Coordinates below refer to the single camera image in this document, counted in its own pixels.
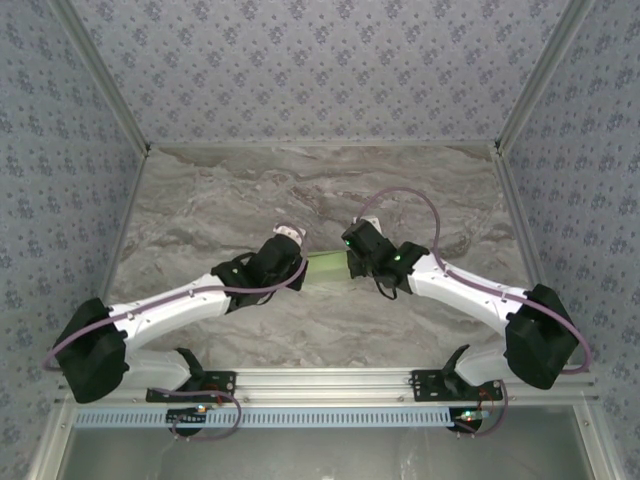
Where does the light green paper box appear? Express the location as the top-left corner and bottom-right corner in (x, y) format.
(305, 249), (354, 289)

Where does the aluminium mounting beam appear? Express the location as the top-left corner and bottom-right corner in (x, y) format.
(55, 367), (599, 405)

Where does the grey metal panel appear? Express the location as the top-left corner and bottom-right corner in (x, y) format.
(62, 405), (586, 480)

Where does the small black circuit board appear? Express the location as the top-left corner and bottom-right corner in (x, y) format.
(449, 407), (494, 435)
(166, 407), (207, 431)

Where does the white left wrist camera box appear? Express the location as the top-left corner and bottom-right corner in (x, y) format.
(272, 223), (307, 246)

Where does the thin aluminium table back rail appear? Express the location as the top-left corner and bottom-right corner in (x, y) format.
(148, 141), (497, 150)

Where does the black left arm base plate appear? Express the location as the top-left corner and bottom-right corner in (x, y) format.
(145, 370), (237, 404)

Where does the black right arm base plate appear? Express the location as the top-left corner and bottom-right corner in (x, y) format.
(410, 369), (503, 404)

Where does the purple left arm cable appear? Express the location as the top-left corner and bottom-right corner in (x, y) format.
(43, 221), (310, 444)

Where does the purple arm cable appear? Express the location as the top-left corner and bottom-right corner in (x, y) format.
(357, 185), (594, 439)
(43, 221), (310, 444)

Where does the pale blue slotted cable duct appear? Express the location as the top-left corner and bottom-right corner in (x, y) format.
(73, 407), (454, 430)

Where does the aluminium table side rail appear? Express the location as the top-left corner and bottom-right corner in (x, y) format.
(492, 147), (574, 366)
(77, 147), (151, 369)

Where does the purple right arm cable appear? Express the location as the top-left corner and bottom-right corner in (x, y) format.
(357, 185), (594, 439)

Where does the aluminium frame post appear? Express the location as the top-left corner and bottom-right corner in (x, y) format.
(493, 0), (597, 154)
(48, 0), (153, 154)

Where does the aluminium lower frame bar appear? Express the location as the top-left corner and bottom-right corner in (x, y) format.
(574, 403), (620, 480)
(27, 403), (76, 480)

